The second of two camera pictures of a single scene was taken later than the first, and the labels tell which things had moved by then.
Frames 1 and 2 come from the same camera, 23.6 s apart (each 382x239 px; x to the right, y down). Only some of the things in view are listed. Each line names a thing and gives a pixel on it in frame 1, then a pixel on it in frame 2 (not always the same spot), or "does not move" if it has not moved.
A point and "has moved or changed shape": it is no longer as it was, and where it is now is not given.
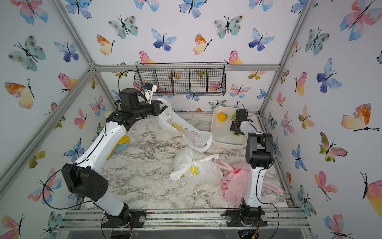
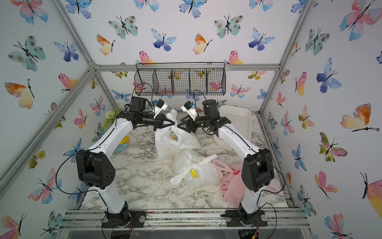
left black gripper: x=156 y=109 -> x=163 y=124
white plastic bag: x=195 y=169 does not move
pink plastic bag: x=235 y=182 does not move
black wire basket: x=183 y=78 does not move
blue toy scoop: x=120 y=148 does not move
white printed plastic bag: x=198 y=139 has moved or changed shape
